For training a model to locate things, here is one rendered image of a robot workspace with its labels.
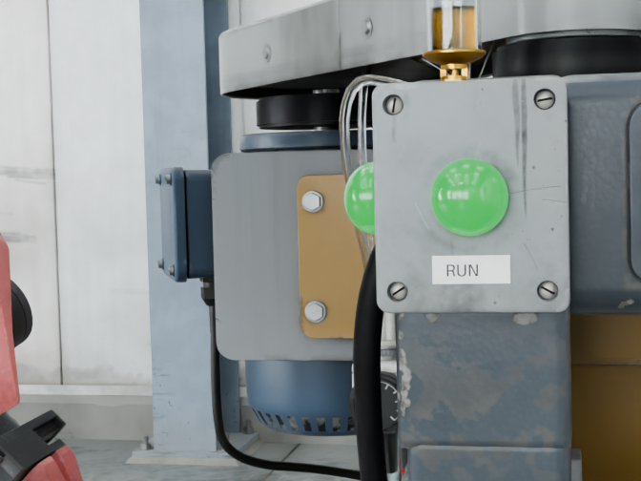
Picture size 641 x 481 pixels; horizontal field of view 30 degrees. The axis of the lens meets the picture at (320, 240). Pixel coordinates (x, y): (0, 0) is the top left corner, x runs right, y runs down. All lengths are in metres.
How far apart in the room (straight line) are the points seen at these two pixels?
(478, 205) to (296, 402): 0.54
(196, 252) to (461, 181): 0.52
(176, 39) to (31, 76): 1.03
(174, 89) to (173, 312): 1.02
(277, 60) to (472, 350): 0.43
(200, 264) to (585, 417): 0.33
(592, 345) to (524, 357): 0.25
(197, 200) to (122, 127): 5.14
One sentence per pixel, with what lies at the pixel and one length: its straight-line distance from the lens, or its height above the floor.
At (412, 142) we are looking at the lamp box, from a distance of 0.47.
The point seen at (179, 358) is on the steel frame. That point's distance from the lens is 5.58.
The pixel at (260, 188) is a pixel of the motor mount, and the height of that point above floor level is 1.29.
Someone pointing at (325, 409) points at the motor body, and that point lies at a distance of 0.97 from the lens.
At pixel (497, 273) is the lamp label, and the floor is 1.26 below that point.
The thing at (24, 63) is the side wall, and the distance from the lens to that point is 6.31.
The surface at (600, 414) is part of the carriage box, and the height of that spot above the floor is 1.13.
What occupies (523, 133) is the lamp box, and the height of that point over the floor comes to 1.31.
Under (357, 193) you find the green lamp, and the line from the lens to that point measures 0.48.
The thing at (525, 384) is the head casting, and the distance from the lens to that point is 0.52.
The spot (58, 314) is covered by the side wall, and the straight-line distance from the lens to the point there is 6.27.
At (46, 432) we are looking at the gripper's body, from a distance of 0.79.
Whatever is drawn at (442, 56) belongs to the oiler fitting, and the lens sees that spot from 0.54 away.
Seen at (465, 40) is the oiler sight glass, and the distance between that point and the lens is 0.54.
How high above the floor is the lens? 1.29
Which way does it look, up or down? 3 degrees down
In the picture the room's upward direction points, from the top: 1 degrees counter-clockwise
